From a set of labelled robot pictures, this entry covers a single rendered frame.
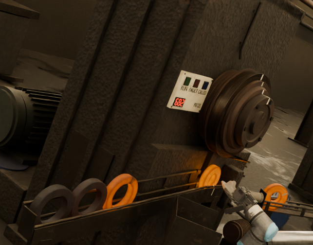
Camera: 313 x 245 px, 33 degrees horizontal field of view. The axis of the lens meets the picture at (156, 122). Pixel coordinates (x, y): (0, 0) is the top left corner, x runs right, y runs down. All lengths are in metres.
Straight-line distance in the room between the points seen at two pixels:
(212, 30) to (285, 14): 0.65
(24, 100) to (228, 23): 1.41
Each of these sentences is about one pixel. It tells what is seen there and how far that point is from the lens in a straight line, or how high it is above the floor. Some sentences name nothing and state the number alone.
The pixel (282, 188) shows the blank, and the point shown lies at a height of 0.77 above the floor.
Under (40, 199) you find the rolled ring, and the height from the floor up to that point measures 0.68.
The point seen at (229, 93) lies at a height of 1.21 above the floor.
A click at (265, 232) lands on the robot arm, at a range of 2.69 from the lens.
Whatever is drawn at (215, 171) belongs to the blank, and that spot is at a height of 0.79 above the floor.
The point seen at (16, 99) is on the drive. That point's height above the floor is 0.65.
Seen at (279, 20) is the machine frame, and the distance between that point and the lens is 3.04.
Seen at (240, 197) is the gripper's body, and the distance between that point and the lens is 2.74.
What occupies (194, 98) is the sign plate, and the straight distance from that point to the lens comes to 2.58.
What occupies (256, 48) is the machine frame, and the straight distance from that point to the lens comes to 2.93.
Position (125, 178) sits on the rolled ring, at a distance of 2.23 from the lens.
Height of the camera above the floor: 1.45
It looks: 11 degrees down
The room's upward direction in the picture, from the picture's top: 22 degrees clockwise
